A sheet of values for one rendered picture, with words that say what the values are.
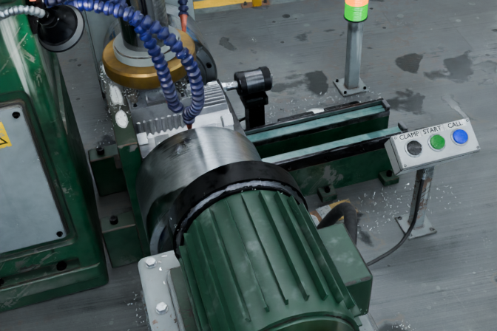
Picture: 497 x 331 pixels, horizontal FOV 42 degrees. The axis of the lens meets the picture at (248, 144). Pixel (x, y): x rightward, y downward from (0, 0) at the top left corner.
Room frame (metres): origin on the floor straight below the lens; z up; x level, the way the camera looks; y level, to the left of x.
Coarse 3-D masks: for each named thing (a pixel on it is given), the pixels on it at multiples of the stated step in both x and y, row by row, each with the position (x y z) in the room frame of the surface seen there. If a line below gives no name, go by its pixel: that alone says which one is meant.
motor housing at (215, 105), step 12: (216, 84) 1.13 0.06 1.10; (216, 96) 1.08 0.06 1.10; (204, 108) 1.05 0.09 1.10; (216, 108) 1.05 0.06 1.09; (228, 108) 1.06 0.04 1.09; (204, 120) 1.04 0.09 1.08; (216, 120) 1.04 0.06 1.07; (156, 132) 1.01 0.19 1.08; (168, 132) 1.01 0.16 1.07; (144, 156) 0.97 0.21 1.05
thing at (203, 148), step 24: (168, 144) 0.88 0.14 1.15; (192, 144) 0.86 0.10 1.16; (216, 144) 0.86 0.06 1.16; (240, 144) 0.89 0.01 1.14; (144, 168) 0.86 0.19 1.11; (168, 168) 0.82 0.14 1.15; (192, 168) 0.80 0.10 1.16; (144, 192) 0.82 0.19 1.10; (168, 192) 0.77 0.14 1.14; (144, 216) 0.78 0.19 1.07; (168, 216) 0.73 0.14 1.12; (168, 240) 0.70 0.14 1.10
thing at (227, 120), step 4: (208, 84) 1.15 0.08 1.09; (220, 116) 1.04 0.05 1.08; (224, 116) 1.03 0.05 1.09; (228, 116) 1.03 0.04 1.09; (224, 120) 1.03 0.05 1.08; (228, 120) 1.03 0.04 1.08; (232, 120) 1.03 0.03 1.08; (224, 124) 1.02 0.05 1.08; (228, 124) 1.02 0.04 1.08; (232, 124) 1.02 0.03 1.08; (144, 132) 0.99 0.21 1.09; (140, 136) 0.99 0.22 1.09; (144, 136) 0.99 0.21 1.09; (140, 140) 0.98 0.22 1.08; (144, 140) 0.98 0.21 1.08; (148, 140) 0.98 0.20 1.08; (140, 144) 0.97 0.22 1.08; (144, 144) 0.98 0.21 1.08; (148, 144) 0.99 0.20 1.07
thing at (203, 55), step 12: (168, 12) 1.36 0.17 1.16; (180, 24) 1.31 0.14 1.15; (192, 24) 1.36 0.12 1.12; (108, 36) 1.34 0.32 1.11; (192, 36) 1.27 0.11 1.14; (204, 48) 1.26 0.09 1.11; (204, 60) 1.26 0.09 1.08; (204, 72) 1.25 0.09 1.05; (216, 72) 1.27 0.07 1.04; (204, 84) 1.25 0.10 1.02
